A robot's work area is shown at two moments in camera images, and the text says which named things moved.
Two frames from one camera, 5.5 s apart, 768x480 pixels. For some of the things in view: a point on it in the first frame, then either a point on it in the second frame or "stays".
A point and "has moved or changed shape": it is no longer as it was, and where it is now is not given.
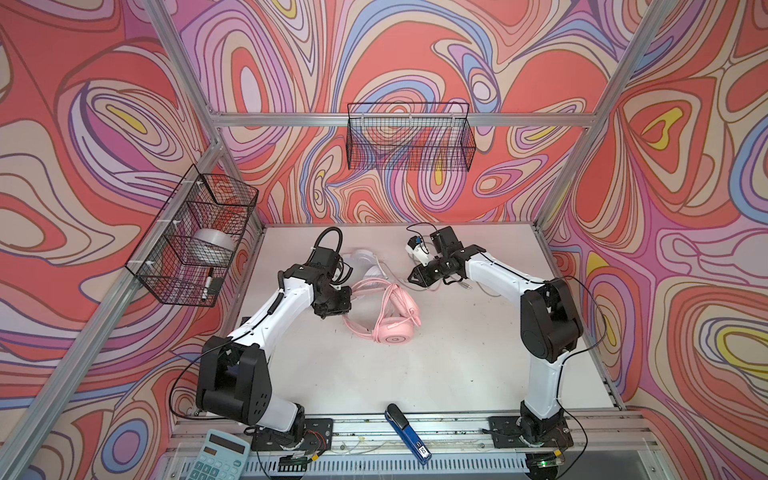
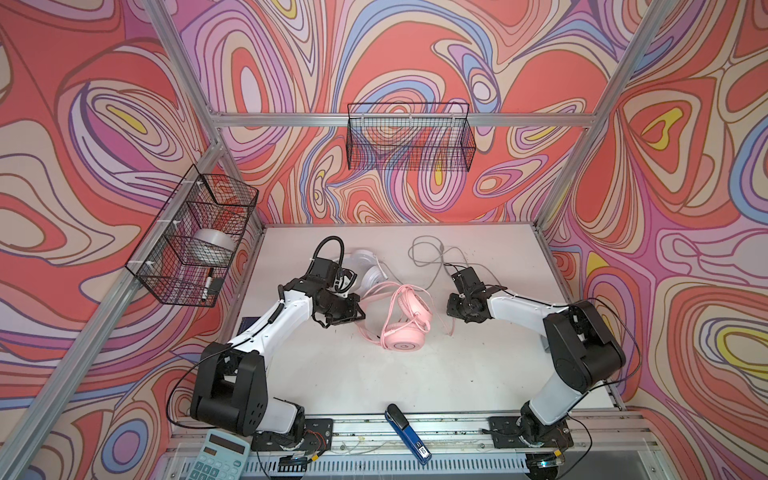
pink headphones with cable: [398, 313] has moved or changed shape
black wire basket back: [410, 136] stays
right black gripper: [424, 279] -> [452, 310]
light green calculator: [222, 456] stays
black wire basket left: [189, 250] stays
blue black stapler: [417, 446] stays
